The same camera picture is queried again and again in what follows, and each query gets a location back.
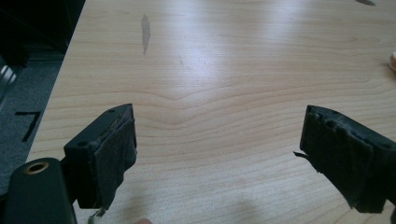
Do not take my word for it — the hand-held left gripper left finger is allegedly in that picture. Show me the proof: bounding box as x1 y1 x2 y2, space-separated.
63 103 138 211

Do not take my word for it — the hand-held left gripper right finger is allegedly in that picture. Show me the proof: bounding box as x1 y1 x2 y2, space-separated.
293 105 396 215

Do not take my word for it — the dark cabinet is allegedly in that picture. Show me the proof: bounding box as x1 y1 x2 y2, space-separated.
0 0 87 68

